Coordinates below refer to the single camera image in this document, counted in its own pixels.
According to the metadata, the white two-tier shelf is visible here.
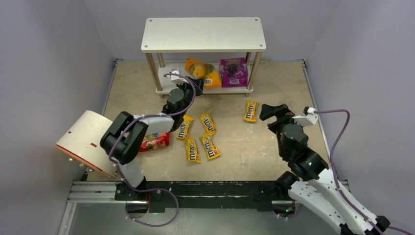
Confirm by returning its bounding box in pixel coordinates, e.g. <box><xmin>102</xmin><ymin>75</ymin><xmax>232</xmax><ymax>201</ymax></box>
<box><xmin>141</xmin><ymin>17</ymin><xmax>267</xmax><ymax>97</ymax></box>

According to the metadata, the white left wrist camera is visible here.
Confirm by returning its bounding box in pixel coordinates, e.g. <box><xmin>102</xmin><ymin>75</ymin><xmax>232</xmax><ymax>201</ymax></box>
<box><xmin>166</xmin><ymin>67</ymin><xmax>186</xmax><ymax>85</ymax></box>

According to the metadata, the purple grape candy bag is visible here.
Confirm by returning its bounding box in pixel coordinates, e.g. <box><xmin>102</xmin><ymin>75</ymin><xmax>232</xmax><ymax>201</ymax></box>
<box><xmin>219</xmin><ymin>57</ymin><xmax>249</xmax><ymax>88</ymax></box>

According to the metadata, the red mixed fruit candy bag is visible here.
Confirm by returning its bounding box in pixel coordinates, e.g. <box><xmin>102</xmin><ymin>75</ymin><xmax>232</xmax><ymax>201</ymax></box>
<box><xmin>139</xmin><ymin>132</ymin><xmax>170</xmax><ymax>152</ymax></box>

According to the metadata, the white cylinder with copper rim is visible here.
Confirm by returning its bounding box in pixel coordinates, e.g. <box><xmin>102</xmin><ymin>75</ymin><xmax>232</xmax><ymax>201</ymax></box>
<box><xmin>55</xmin><ymin>110</ymin><xmax>116</xmax><ymax>177</ymax></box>

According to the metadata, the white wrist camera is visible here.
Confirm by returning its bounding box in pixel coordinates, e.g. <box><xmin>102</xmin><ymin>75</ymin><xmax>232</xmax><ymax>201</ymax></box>
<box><xmin>292</xmin><ymin>106</ymin><xmax>318</xmax><ymax>127</ymax></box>
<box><xmin>166</xmin><ymin>67</ymin><xmax>186</xmax><ymax>85</ymax></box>

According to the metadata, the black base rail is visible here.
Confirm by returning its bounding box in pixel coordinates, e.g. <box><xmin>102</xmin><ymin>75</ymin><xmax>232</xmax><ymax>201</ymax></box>
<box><xmin>115</xmin><ymin>181</ymin><xmax>300</xmax><ymax>216</ymax></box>

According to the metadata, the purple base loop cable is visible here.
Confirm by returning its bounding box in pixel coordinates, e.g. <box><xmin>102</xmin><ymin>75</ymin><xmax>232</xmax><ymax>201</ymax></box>
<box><xmin>125</xmin><ymin>189</ymin><xmax>181</xmax><ymax>228</ymax></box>

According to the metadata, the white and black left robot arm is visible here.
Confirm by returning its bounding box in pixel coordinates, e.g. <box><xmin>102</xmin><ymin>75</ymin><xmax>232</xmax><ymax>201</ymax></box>
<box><xmin>100</xmin><ymin>73</ymin><xmax>204</xmax><ymax>190</ymax></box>

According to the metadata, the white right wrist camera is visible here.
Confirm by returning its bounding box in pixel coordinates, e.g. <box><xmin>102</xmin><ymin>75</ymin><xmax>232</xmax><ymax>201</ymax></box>
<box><xmin>292</xmin><ymin>106</ymin><xmax>318</xmax><ymax>127</ymax></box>

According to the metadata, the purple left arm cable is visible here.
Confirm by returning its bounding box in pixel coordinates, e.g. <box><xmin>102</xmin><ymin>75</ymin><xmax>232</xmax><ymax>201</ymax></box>
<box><xmin>108</xmin><ymin>73</ymin><xmax>197</xmax><ymax>192</ymax></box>

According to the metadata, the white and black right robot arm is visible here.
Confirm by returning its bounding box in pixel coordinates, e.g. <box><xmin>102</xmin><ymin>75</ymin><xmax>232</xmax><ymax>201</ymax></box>
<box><xmin>259</xmin><ymin>104</ymin><xmax>391</xmax><ymax>235</ymax></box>

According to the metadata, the yellow m&m bag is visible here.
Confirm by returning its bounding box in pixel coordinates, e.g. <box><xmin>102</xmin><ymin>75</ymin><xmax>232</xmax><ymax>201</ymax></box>
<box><xmin>176</xmin><ymin>115</ymin><xmax>194</xmax><ymax>140</ymax></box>
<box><xmin>184</xmin><ymin>138</ymin><xmax>201</xmax><ymax>163</ymax></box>
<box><xmin>243</xmin><ymin>100</ymin><xmax>259</xmax><ymax>122</ymax></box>
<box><xmin>200</xmin><ymin>133</ymin><xmax>221</xmax><ymax>160</ymax></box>
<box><xmin>198</xmin><ymin>112</ymin><xmax>216</xmax><ymax>135</ymax></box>

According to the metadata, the orange mango candy bag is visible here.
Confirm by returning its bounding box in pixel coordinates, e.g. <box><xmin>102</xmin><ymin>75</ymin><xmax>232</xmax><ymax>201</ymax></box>
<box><xmin>184</xmin><ymin>58</ymin><xmax>222</xmax><ymax>89</ymax></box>

